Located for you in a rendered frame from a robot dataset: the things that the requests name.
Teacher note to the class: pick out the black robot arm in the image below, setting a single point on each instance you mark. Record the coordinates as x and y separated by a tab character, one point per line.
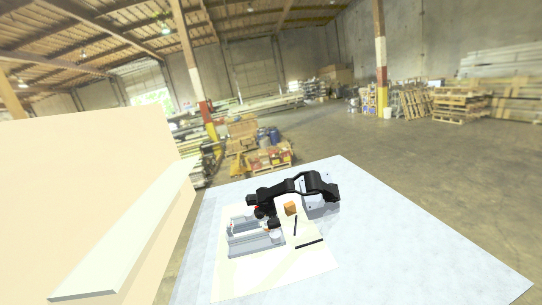
314	185

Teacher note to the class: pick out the orange-brown wooden block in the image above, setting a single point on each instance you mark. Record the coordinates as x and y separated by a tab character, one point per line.
290	208

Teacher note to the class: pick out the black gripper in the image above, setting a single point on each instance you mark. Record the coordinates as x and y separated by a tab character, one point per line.
273	221

